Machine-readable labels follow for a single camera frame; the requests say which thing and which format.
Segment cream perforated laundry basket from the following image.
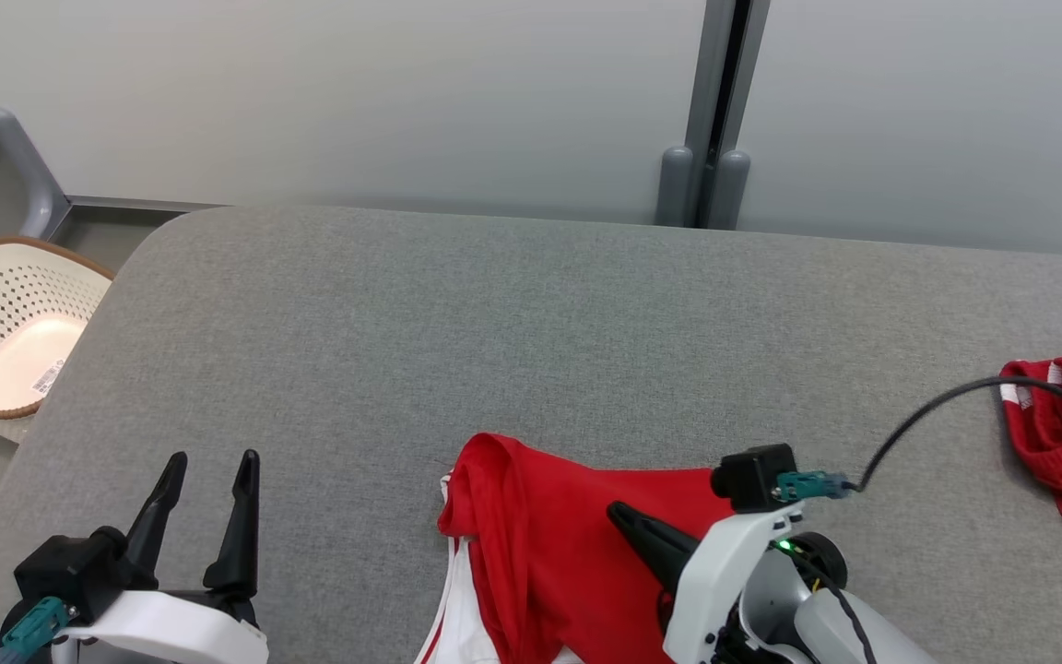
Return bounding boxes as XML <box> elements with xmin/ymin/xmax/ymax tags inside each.
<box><xmin>0</xmin><ymin>235</ymin><xmax>115</xmax><ymax>421</ymax></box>

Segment red jersey with white sleeves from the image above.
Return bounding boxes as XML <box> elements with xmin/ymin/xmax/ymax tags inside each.
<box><xmin>413</xmin><ymin>433</ymin><xmax>744</xmax><ymax>664</ymax></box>

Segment teal left camera cable connector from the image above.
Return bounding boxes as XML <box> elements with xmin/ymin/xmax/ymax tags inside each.
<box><xmin>0</xmin><ymin>595</ymin><xmax>71</xmax><ymax>664</ymax></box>

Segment grey partition post with feet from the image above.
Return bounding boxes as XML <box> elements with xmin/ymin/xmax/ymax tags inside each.
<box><xmin>655</xmin><ymin>0</ymin><xmax>772</xmax><ymax>230</ymax></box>

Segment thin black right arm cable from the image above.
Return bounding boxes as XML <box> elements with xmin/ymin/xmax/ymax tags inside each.
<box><xmin>849</xmin><ymin>376</ymin><xmax>1062</xmax><ymax>664</ymax></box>

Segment teal camera cable connector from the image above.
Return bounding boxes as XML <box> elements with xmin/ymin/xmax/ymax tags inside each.
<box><xmin>775</xmin><ymin>470</ymin><xmax>859</xmax><ymax>502</ymax></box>
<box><xmin>0</xmin><ymin>595</ymin><xmax>71</xmax><ymax>664</ymax></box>

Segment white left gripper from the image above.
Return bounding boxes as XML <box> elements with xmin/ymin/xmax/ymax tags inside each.
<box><xmin>52</xmin><ymin>449</ymin><xmax>269</xmax><ymax>664</ymax></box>

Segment grey metal frame leg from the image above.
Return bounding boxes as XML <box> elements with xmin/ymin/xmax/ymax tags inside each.
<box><xmin>0</xmin><ymin>23</ymin><xmax>71</xmax><ymax>241</ymax></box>

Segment teal right camera cable connector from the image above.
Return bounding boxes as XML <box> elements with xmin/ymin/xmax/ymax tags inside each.
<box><xmin>775</xmin><ymin>470</ymin><xmax>859</xmax><ymax>502</ymax></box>

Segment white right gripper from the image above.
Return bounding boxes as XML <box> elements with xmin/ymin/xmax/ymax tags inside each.
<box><xmin>607</xmin><ymin>503</ymin><xmax>804</xmax><ymax>664</ymax></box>

